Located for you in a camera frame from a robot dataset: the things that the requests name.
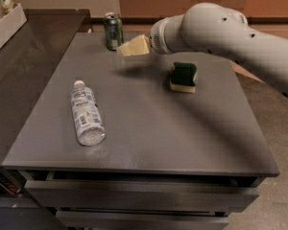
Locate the green and yellow sponge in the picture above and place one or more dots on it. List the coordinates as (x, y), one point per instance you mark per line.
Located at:
(184, 77)

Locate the grey drawer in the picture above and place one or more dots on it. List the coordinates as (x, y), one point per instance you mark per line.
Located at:
(143, 192)
(133, 221)

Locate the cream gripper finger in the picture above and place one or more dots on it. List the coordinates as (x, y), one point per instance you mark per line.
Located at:
(140, 45)

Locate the lower grey drawer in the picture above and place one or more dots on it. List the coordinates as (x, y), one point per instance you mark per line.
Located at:
(133, 221)

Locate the white snack box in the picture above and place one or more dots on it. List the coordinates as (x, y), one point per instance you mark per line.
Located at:
(11, 23)

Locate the clear plastic water bottle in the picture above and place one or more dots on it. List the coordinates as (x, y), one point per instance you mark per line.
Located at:
(87, 119)

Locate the dark side counter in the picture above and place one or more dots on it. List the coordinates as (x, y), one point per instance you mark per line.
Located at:
(27, 62)

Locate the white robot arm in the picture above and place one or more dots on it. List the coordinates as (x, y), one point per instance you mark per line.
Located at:
(211, 29)

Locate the green soda can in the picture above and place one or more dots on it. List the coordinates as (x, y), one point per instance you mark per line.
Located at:
(113, 30)

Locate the upper grey drawer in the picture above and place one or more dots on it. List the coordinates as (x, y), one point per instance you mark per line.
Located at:
(143, 192)

